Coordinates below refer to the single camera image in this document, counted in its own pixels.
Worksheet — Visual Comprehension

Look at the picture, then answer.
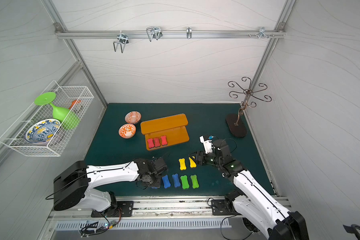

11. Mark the metal hook middle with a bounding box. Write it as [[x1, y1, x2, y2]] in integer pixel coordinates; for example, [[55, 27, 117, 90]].
[[146, 27, 163, 42]]

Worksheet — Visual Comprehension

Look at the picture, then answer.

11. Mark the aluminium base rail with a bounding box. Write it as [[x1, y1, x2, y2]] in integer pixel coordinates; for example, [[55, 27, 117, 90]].
[[47, 196, 295, 221]]

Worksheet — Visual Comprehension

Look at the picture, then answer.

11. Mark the left base cable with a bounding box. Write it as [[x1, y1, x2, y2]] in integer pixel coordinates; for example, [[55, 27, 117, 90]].
[[79, 206, 123, 238]]

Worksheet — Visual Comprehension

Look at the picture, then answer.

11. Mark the red eraser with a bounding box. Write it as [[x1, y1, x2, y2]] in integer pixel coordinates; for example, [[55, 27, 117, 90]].
[[154, 138, 161, 148], [160, 136, 168, 146], [147, 139, 155, 149]]

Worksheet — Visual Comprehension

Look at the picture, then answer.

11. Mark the orange leaf bowl near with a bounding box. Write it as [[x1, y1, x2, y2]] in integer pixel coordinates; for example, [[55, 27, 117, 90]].
[[119, 124, 137, 139]]

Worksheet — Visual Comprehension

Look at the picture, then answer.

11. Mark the copper wire hanger stand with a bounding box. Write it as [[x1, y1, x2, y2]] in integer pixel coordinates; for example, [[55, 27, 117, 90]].
[[226, 81, 272, 138]]

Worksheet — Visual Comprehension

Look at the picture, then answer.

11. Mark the small metal hook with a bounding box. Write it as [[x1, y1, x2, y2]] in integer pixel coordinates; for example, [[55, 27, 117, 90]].
[[186, 27, 192, 39]]

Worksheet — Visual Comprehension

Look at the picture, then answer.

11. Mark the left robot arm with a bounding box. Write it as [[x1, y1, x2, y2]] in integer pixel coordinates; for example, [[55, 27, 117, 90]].
[[51, 157, 168, 213]]

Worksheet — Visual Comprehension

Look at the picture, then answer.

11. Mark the metal double hook left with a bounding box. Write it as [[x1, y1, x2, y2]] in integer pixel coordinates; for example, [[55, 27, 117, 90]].
[[113, 32, 129, 53]]

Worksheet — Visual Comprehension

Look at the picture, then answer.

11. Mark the base cable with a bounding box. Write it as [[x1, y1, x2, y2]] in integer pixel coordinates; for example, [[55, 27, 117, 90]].
[[79, 206, 123, 238], [206, 195, 259, 240]]

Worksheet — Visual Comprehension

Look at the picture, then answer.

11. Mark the aluminium top rail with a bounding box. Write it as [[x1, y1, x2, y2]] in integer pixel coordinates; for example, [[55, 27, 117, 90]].
[[56, 29, 287, 40]]

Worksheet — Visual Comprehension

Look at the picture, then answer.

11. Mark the blue yellow ceramic bowl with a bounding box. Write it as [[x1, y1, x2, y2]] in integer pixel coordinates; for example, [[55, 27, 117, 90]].
[[25, 119, 61, 144]]

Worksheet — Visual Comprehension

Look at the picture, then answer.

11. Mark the orange utensil in basket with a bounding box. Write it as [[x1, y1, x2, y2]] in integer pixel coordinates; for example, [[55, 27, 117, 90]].
[[69, 100, 81, 110]]

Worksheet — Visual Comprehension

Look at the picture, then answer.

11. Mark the white vent strip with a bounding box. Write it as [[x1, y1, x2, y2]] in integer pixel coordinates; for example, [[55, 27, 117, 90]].
[[55, 218, 232, 231]]

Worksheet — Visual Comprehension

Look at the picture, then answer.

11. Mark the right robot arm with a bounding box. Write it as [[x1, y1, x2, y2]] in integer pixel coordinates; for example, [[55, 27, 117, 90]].
[[190, 151, 309, 240]]

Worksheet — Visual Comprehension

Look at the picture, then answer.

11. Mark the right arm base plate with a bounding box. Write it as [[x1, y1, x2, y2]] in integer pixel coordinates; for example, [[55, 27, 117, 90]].
[[208, 198, 237, 216]]

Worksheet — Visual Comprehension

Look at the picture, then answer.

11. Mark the orange patterned bowl far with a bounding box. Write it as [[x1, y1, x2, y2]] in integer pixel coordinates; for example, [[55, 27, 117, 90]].
[[125, 111, 142, 125]]

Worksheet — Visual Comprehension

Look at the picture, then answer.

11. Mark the right base cable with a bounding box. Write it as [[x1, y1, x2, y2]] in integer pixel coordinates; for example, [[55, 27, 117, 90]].
[[206, 195, 259, 240]]

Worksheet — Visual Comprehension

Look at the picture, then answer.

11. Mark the blue eraser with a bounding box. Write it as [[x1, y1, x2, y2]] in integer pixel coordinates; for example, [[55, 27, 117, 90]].
[[172, 174, 181, 188], [162, 175, 171, 189]]

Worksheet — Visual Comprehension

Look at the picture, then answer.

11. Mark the wooden two-tier shelf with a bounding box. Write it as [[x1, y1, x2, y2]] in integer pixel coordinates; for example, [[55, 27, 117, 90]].
[[140, 114, 190, 151]]

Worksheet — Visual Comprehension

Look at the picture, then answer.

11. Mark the white wire basket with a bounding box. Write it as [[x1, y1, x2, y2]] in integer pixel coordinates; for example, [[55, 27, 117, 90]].
[[0, 81, 94, 157]]

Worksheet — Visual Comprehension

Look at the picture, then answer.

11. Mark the yellow eraser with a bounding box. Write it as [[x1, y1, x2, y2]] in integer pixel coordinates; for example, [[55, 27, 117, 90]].
[[189, 157, 197, 168], [179, 158, 187, 171]]

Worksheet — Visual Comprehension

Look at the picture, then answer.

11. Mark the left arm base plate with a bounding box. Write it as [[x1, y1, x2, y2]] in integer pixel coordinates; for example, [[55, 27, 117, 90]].
[[91, 201, 134, 218]]

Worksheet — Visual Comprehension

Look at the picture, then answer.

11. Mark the green plastic goblet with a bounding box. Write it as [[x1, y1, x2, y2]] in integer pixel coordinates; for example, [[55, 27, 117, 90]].
[[34, 92, 80, 130]]

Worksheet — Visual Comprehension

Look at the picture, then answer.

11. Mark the green eraser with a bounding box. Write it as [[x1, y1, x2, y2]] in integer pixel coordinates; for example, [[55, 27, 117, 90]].
[[180, 175, 190, 190], [190, 175, 200, 189]]

